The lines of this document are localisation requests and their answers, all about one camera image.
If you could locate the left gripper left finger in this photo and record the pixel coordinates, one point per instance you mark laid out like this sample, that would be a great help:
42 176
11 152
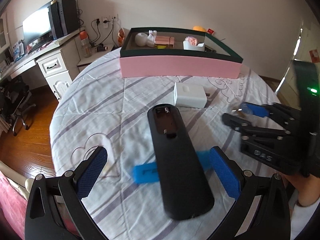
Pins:
77 186

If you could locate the white desk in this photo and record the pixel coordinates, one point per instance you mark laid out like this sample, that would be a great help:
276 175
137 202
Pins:
58 62

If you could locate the yellow octopus plush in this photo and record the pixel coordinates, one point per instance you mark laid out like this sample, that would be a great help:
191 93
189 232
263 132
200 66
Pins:
199 28

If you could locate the small black camera lens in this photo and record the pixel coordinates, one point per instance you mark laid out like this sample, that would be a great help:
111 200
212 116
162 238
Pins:
101 48

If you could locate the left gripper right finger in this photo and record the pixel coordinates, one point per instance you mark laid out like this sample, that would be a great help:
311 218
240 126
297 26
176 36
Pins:
238 186

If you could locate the computer monitor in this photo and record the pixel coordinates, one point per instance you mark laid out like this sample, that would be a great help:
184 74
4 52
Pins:
36 29

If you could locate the blue plastic piece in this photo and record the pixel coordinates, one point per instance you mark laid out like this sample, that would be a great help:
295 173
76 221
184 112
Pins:
147 173

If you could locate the black office chair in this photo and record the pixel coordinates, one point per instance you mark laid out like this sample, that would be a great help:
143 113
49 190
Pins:
15 95

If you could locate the pink storage box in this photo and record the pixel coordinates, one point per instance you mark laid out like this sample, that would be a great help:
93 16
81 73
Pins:
217 60

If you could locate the black remote control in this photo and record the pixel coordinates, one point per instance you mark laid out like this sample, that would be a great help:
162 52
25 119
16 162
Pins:
185 189

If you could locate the person right hand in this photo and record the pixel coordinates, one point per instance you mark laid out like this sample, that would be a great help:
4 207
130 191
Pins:
308 188

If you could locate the anatomy model figure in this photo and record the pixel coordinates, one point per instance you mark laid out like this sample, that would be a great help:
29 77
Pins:
121 37

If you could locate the black computer tower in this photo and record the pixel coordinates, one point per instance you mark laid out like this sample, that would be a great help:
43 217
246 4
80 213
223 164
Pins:
63 18

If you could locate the orange cap bottle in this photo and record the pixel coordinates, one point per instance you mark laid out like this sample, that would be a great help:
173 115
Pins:
85 43

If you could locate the white power adapter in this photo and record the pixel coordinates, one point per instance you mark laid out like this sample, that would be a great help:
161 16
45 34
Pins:
190 95

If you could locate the white striped tablecloth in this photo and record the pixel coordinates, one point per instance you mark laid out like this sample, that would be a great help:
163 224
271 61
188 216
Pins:
101 108

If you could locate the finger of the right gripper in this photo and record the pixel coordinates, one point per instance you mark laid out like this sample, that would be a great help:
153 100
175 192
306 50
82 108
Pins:
247 129
280 114

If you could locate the white round gadget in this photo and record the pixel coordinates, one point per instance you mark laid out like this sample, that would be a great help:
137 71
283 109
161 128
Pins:
141 39

